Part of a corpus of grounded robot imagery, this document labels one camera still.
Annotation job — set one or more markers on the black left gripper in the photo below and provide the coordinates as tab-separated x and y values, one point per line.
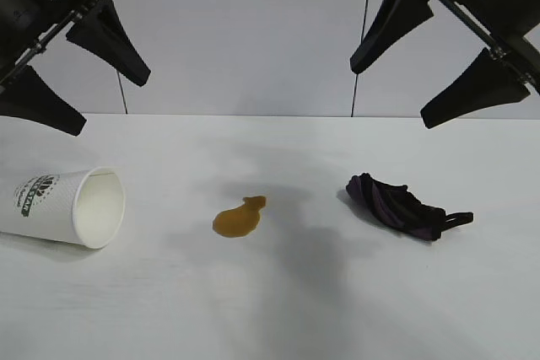
25	6

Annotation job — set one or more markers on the white paper cup green logo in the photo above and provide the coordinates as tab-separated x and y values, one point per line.
50	212

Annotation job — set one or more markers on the dark purple black cloth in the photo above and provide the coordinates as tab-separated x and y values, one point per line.
392	208

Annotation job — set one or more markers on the brown liquid spill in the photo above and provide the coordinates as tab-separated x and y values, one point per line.
236	221

